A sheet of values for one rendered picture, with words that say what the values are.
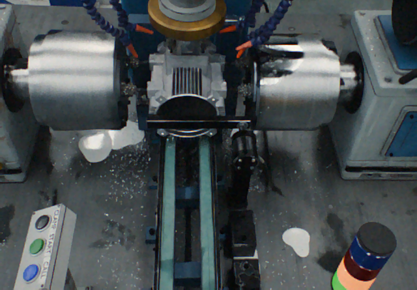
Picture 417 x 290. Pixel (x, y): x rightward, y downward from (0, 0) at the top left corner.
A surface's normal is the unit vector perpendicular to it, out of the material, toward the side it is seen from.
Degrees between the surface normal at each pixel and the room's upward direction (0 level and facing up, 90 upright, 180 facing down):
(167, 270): 0
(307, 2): 0
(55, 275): 64
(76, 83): 51
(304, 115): 84
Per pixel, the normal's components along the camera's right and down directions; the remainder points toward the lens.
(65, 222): 0.91, -0.29
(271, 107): 0.05, 0.55
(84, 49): 0.05, -0.51
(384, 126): 0.04, 0.76
